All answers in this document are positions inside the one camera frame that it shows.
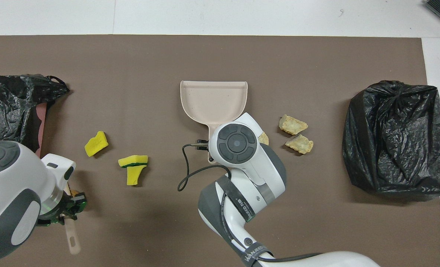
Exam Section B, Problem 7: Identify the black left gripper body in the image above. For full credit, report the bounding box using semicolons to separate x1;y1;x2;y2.
37;193;74;227

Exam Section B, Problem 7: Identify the beige hand brush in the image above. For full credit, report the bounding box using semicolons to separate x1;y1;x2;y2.
63;181;82;255

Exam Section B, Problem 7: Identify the beige plastic dustpan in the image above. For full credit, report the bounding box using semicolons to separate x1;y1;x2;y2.
180;80;248;164

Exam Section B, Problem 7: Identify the yellow green sponge wedge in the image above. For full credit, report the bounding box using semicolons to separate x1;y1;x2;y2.
125;165;147;186

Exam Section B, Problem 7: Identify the plain yellow sponge chunk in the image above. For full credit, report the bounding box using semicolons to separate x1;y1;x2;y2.
85;131;109;157

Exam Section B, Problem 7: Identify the black bag bin pink rim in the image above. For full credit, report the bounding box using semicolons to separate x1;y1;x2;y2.
0;74;70;158

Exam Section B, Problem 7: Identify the black bag lined bin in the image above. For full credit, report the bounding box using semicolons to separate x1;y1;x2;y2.
342;80;440;202

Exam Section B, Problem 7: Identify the brown table mat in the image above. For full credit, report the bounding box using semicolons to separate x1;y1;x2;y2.
0;34;440;267

